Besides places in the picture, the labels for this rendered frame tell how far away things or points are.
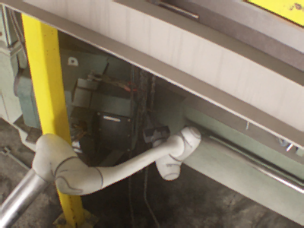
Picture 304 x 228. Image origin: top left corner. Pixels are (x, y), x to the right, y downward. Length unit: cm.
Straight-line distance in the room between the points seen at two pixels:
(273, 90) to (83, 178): 85
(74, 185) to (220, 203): 156
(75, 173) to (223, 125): 125
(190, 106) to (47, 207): 119
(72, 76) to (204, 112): 84
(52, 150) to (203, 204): 150
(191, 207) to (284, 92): 192
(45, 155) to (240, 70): 92
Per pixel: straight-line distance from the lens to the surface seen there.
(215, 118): 265
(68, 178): 164
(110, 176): 177
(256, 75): 114
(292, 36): 214
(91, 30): 141
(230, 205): 301
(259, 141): 260
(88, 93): 241
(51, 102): 182
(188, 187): 303
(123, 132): 247
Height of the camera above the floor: 255
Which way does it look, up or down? 48 degrees down
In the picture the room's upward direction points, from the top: 4 degrees clockwise
